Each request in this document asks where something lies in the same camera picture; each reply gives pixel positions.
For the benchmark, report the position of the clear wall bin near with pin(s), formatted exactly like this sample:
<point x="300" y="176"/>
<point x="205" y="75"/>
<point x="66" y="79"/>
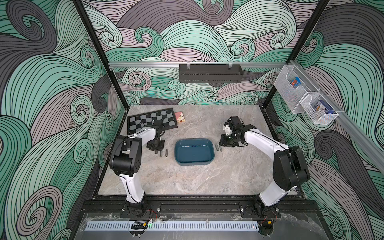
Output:
<point x="318" y="109"/>

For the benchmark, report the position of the aluminium rail back wall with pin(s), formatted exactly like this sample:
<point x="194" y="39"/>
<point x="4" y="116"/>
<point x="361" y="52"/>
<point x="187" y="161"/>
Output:
<point x="176" y="64"/>

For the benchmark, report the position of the black wall-mounted tray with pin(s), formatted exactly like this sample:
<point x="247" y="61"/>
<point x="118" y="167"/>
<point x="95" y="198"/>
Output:
<point x="212" y="74"/>

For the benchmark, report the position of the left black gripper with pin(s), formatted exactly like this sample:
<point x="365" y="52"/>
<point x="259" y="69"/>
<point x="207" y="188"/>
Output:
<point x="161" y="147"/>

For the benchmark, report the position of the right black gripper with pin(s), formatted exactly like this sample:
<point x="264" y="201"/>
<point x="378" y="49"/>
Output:
<point x="225" y="142"/>

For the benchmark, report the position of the white slotted cable duct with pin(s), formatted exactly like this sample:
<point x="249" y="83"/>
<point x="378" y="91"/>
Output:
<point x="242" y="226"/>

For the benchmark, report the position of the aluminium rail right wall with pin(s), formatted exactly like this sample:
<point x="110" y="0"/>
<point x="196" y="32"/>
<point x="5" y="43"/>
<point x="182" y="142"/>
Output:
<point x="375" y="154"/>

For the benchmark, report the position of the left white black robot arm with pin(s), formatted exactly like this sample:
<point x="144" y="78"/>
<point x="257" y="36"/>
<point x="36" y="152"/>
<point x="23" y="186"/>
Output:
<point x="127" y="157"/>

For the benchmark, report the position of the aluminium rail wall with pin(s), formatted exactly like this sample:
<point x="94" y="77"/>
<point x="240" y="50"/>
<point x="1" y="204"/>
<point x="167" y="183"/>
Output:
<point x="375" y="154"/>
<point x="176" y="64"/>

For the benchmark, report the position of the black base frame rail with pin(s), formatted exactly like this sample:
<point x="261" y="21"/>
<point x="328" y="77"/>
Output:
<point x="197" y="203"/>

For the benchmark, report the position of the clear wall bin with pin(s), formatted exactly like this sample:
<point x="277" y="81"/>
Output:
<point x="318" y="109"/>
<point x="291" y="88"/>

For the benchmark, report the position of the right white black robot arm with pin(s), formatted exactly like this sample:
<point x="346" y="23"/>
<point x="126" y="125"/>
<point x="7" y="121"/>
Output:
<point x="290" y="169"/>

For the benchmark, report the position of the black grey chessboard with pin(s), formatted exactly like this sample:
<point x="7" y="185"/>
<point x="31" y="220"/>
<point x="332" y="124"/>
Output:
<point x="137" y="122"/>

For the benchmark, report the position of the teal plastic storage box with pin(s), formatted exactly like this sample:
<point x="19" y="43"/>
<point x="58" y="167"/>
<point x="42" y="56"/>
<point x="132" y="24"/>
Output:
<point x="193" y="152"/>

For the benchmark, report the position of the clear wall bin far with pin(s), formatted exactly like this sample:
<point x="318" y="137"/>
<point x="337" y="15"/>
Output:
<point x="291" y="88"/>

